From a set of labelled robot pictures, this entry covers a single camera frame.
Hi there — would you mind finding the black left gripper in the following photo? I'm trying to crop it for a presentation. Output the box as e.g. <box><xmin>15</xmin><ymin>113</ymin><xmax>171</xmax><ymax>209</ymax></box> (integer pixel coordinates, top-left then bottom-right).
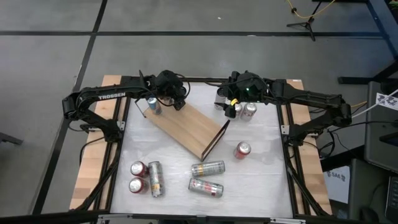
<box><xmin>151</xmin><ymin>69</ymin><xmax>189</xmax><ymax>112</ymax></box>

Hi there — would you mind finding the red Fanta soda can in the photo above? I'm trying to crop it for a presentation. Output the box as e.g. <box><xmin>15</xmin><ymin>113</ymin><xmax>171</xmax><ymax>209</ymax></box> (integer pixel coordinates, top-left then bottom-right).
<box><xmin>129</xmin><ymin>160</ymin><xmax>149</xmax><ymax>179</ymax></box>
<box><xmin>233</xmin><ymin>141</ymin><xmax>252</xmax><ymax>161</ymax></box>
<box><xmin>127</xmin><ymin>177</ymin><xmax>148</xmax><ymax>195</ymax></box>

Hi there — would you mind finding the white orange Celsius can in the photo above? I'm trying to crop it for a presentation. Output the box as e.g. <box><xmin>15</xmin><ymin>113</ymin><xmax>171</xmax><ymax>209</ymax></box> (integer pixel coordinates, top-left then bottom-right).
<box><xmin>190</xmin><ymin>159</ymin><xmax>226</xmax><ymax>178</ymax></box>
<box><xmin>147</xmin><ymin>161</ymin><xmax>165</xmax><ymax>198</ymax></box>

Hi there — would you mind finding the silver Diet Coke can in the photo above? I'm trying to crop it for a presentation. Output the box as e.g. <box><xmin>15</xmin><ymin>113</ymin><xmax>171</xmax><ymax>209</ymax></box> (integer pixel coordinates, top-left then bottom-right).
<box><xmin>231</xmin><ymin>101</ymin><xmax>244</xmax><ymax>122</ymax></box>
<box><xmin>240</xmin><ymin>101</ymin><xmax>259</xmax><ymax>123</ymax></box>

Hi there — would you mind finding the white glossy table mat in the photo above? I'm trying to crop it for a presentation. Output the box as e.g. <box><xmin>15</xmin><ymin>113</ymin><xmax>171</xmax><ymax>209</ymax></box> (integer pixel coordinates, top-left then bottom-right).
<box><xmin>109</xmin><ymin>81</ymin><xmax>295</xmax><ymax>218</ymax></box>

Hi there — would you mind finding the black tripod stand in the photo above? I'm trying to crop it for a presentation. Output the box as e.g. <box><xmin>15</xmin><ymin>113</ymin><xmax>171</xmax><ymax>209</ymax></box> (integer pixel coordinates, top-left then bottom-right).
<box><xmin>285</xmin><ymin>0</ymin><xmax>324</xmax><ymax>42</ymax></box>

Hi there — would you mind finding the white SA6 paper sign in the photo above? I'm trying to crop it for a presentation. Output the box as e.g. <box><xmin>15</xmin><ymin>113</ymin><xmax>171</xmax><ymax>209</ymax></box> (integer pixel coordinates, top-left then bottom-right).
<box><xmin>322</xmin><ymin>166</ymin><xmax>351</xmax><ymax>205</ymax></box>

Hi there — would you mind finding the black desk foot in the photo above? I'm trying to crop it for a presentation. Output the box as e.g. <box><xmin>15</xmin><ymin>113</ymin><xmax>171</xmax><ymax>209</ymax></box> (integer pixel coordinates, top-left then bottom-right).
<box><xmin>337</xmin><ymin>60</ymin><xmax>398</xmax><ymax>85</ymax></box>

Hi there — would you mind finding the grey cabinet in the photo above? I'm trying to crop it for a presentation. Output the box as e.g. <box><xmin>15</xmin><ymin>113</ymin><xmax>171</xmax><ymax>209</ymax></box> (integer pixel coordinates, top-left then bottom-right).
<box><xmin>363</xmin><ymin>80</ymin><xmax>398</xmax><ymax>174</ymax></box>

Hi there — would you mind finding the white marker paper sheet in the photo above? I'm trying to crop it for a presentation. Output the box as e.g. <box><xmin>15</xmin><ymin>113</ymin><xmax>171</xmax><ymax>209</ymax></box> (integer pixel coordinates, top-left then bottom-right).
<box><xmin>375</xmin><ymin>91</ymin><xmax>398</xmax><ymax>112</ymax></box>

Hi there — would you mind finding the black stand foot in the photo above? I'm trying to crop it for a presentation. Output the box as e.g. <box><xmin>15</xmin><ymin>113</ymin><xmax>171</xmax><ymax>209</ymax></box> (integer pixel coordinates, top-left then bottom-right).
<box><xmin>0</xmin><ymin>131</ymin><xmax>24</xmax><ymax>146</ymax></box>

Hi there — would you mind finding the black rig crossbar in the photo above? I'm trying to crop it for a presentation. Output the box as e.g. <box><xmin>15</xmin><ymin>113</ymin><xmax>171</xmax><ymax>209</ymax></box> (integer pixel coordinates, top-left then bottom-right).
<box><xmin>0</xmin><ymin>210</ymin><xmax>398</xmax><ymax>224</ymax></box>

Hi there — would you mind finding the black aluminium table frame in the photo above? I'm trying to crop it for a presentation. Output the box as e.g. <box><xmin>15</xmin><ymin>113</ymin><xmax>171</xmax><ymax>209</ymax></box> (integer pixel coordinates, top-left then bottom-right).
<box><xmin>70</xmin><ymin>70</ymin><xmax>332</xmax><ymax>224</ymax></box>

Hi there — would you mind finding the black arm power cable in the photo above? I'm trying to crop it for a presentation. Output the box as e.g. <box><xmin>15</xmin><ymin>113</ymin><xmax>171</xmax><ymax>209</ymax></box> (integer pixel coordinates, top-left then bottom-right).
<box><xmin>78</xmin><ymin>136</ymin><xmax>107</xmax><ymax>166</ymax></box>

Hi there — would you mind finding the yellow floor cable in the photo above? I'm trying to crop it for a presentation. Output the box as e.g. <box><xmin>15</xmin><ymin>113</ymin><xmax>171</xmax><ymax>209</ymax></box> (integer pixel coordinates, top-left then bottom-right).
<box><xmin>285</xmin><ymin>0</ymin><xmax>337</xmax><ymax>20</ymax></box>

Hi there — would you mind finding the white cable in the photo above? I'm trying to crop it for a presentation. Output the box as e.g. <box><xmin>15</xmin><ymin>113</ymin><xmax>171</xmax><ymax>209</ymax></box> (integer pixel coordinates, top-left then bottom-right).
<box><xmin>351</xmin><ymin>88</ymin><xmax>398</xmax><ymax>119</ymax></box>

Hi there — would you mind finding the blue metal desk frame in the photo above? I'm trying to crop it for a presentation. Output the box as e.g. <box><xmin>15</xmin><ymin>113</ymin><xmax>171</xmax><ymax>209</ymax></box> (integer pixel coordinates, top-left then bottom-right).
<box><xmin>366</xmin><ymin>0</ymin><xmax>398</xmax><ymax>60</ymax></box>

